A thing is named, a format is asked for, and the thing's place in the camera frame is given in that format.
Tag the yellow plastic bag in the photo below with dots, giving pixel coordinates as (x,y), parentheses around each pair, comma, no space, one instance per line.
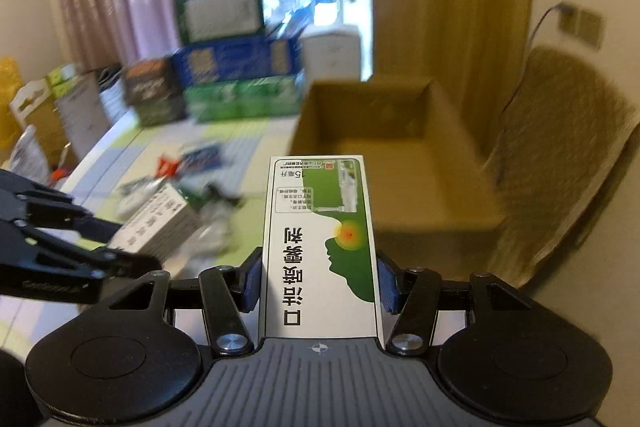
(10,83)

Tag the clear plastic blister pack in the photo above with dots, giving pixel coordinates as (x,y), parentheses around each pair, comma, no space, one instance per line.
(212,239)

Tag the white carton box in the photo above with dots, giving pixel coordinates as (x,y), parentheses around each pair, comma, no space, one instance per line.
(331,53)

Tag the clear plastic bag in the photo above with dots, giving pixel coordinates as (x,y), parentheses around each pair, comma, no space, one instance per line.
(27,158)

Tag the black noncm box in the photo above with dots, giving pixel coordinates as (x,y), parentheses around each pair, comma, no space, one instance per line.
(153,90)

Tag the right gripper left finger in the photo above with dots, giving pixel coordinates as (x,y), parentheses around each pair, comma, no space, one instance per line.
(227,293)

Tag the wall power socket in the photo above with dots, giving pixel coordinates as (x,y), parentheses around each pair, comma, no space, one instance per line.
(583,24)

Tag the brown quilted chair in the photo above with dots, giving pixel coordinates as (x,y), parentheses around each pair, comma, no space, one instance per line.
(561,137)

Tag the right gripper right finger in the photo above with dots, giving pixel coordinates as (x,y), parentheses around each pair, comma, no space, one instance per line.
(411,295)

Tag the blue white tissue pack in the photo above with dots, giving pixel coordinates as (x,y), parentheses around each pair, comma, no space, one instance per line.
(202,158)

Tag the blue flat box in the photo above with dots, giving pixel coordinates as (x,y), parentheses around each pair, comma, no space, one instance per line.
(238,58)

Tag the brown paper bag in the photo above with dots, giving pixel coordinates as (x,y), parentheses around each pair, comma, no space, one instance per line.
(33,105)

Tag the dark green flat box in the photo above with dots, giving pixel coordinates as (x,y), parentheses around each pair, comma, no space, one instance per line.
(205,20)

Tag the checkered tablecloth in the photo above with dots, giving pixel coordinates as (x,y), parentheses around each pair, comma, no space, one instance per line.
(119,171)

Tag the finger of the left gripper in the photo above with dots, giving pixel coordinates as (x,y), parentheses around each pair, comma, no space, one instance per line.
(70,217)
(114,263)

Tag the grey paper bag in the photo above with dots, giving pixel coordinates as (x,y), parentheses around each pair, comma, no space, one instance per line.
(81,112)

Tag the red snack packet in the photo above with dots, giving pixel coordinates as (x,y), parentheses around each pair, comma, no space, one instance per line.
(167,167)

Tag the open cardboard box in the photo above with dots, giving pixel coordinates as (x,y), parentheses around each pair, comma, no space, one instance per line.
(423,171)

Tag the green tissue pack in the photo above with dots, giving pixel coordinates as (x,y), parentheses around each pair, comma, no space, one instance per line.
(244,99)

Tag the yellow curtain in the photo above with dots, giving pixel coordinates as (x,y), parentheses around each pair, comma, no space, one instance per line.
(474,48)

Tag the silver foil bag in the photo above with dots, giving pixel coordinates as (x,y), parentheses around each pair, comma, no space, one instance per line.
(134,194)

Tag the white yellow-flower medicine box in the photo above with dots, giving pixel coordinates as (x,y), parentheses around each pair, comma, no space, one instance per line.
(159,227)

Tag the green white medicine box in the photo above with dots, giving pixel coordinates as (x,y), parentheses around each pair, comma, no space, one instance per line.
(319,273)

